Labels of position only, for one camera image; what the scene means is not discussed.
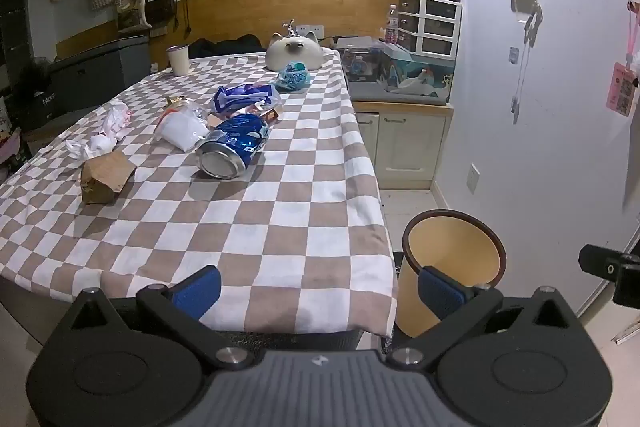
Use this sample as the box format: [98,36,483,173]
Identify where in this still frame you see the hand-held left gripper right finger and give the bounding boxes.
[385,265,583,370]

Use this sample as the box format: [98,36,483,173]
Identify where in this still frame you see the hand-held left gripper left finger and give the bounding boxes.
[50,265,253,370]

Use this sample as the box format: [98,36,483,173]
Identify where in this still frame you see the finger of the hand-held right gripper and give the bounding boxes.
[579,244,626,280]

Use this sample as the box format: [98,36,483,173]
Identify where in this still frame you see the beige waste bin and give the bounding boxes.
[397,209,506,339]

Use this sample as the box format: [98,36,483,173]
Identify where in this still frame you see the brown paper bag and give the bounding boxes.
[80,150,137,205]

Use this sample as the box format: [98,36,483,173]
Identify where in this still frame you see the crushed blue drink can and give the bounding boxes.
[196,114,271,179]

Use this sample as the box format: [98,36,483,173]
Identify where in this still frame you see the clear plastic bag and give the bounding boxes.
[152,99,211,152]

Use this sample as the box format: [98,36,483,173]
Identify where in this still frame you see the white tissue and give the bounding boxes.
[65,133,117,159]

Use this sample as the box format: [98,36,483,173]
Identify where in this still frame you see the white red-printed plastic bag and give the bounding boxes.
[98,102,134,142]

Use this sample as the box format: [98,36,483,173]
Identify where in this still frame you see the brown snack wrapper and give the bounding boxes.
[207,103,285,128]

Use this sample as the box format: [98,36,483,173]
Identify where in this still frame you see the blue snack wrapper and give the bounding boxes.
[212,84,282,114]

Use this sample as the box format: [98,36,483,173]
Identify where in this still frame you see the teal snack wrapper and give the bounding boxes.
[275,62,312,92]

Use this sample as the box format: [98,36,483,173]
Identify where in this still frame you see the brown white checkered tablecloth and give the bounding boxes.
[0,52,398,338]

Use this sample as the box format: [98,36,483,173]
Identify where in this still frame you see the white cup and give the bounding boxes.
[166,45,191,76]

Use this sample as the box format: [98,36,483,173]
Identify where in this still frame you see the grey storage box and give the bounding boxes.
[50,34,151,112]

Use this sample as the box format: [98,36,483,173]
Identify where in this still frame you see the black cardboard box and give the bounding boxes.
[20,89,57,131]

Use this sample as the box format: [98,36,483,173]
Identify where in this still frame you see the black clothing pile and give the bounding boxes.
[187,34,266,59]

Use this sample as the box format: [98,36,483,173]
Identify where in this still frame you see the white drawer unit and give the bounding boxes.
[397,0,463,58]

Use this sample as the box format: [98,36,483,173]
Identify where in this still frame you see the plastic water bottle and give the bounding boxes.
[384,5,401,44]

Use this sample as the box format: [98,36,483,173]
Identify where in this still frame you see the pink card on lanyard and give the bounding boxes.
[606,0,640,115]

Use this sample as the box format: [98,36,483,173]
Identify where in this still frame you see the white hanging cables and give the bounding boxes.
[510,0,545,125]

